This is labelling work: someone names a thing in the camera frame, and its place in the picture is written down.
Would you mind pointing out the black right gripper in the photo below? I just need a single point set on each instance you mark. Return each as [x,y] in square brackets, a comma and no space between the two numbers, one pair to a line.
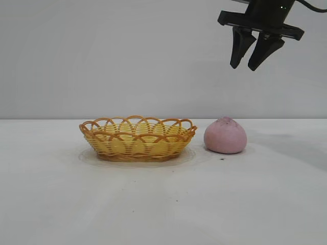
[265,14]

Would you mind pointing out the yellow woven wicker basket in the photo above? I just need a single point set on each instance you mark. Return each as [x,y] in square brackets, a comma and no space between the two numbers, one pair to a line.
[138,146]

